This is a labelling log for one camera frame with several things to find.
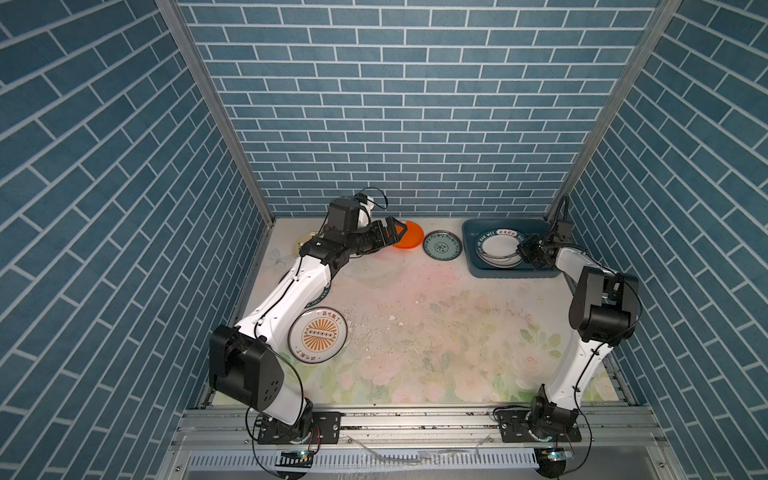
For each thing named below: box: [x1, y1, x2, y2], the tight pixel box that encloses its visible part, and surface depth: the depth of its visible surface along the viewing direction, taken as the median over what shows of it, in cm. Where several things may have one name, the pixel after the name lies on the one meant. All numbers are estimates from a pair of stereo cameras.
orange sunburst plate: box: [288, 306, 348, 364], surface depth 91 cm
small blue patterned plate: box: [422, 230, 463, 261], surface depth 114 cm
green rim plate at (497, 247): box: [475, 228, 526, 268], surface depth 111 cm
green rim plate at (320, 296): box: [314, 280, 332, 305], surface depth 99 cm
